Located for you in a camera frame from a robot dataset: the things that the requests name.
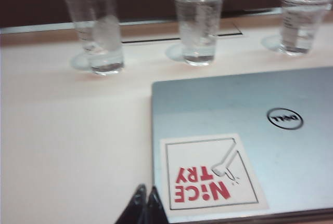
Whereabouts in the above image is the clear plastic cup white logo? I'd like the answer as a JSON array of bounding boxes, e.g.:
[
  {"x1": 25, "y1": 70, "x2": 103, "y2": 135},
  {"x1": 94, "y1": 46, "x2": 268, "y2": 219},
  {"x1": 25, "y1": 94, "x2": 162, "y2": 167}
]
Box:
[{"x1": 57, "y1": 0, "x2": 125, "y2": 76}]

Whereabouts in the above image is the white Nice Try sticker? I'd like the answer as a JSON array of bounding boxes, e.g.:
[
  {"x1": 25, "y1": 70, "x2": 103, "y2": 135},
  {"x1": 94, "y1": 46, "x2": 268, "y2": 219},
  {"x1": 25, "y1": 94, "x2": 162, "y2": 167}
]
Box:
[{"x1": 159, "y1": 133, "x2": 268, "y2": 218}]

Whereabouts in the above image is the silver Dell laptop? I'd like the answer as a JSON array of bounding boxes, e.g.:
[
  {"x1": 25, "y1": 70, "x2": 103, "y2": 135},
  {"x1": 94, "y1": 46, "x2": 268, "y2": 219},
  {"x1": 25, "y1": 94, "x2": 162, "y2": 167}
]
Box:
[{"x1": 151, "y1": 67, "x2": 333, "y2": 224}]

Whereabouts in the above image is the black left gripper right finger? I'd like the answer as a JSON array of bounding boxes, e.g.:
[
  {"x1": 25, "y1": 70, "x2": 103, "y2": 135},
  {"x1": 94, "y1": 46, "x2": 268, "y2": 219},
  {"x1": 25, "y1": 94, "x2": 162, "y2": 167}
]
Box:
[{"x1": 147, "y1": 185, "x2": 169, "y2": 224}]

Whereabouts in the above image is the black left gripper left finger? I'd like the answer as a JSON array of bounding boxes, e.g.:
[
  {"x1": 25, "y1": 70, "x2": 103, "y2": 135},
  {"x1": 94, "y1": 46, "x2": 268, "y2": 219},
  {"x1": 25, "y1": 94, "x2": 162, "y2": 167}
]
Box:
[{"x1": 114, "y1": 183, "x2": 148, "y2": 224}]

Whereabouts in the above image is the clear plastic lidded cup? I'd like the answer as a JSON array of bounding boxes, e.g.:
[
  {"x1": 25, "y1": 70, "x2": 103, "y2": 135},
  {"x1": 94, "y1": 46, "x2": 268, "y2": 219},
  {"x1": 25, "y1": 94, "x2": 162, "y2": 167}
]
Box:
[
  {"x1": 277, "y1": 0, "x2": 331, "y2": 57},
  {"x1": 171, "y1": 0, "x2": 226, "y2": 67}
]

